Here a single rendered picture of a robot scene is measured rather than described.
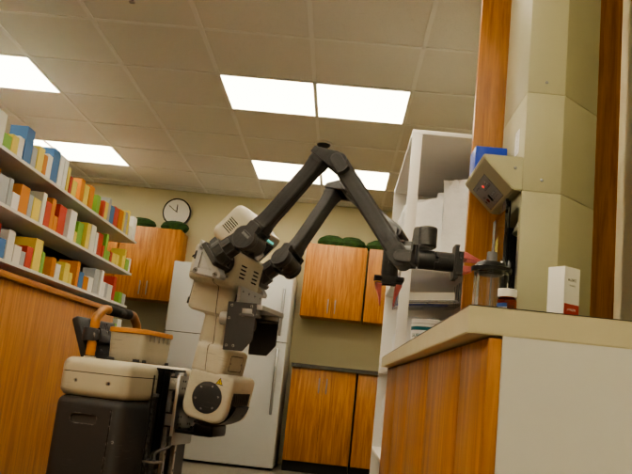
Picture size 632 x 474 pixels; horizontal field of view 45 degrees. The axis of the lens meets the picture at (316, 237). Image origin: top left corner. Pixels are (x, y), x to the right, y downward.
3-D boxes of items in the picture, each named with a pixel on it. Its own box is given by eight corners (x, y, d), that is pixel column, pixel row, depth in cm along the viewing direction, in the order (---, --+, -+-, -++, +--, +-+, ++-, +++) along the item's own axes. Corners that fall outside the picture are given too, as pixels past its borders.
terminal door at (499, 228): (489, 342, 239) (497, 220, 246) (500, 336, 209) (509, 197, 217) (487, 342, 239) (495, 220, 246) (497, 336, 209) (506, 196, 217)
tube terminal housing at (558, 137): (569, 368, 238) (578, 135, 252) (605, 365, 206) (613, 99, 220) (489, 359, 239) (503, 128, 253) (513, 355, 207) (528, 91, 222)
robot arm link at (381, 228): (335, 171, 249) (325, 158, 239) (350, 162, 248) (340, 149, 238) (402, 276, 230) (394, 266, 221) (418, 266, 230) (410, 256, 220)
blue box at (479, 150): (498, 183, 247) (500, 157, 249) (506, 175, 237) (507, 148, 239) (468, 181, 248) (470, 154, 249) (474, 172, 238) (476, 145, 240)
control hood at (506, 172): (497, 214, 248) (499, 185, 250) (522, 190, 216) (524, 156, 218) (463, 212, 248) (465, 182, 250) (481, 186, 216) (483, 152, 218)
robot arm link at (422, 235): (398, 268, 231) (392, 260, 223) (401, 232, 234) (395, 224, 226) (437, 270, 227) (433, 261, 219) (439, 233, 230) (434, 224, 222)
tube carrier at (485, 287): (515, 349, 200) (520, 270, 205) (488, 344, 194) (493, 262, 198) (484, 348, 209) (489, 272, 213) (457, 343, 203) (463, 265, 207)
